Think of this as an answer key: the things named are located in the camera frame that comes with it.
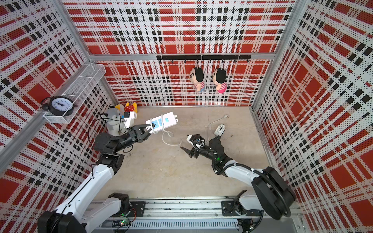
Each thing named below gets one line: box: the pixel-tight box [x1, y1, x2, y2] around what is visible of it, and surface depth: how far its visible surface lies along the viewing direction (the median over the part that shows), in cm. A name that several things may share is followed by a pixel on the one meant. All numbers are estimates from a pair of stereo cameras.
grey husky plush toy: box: [101, 103, 127, 137], surface depth 95 cm
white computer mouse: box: [214, 123, 226, 137], surface depth 99 cm
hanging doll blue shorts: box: [188, 67, 206, 93], surface depth 95 cm
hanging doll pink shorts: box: [212, 68, 227, 94], surface depth 96 cm
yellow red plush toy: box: [124, 101, 138, 113], surface depth 117 cm
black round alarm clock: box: [41, 96, 75, 117], surface depth 65 cm
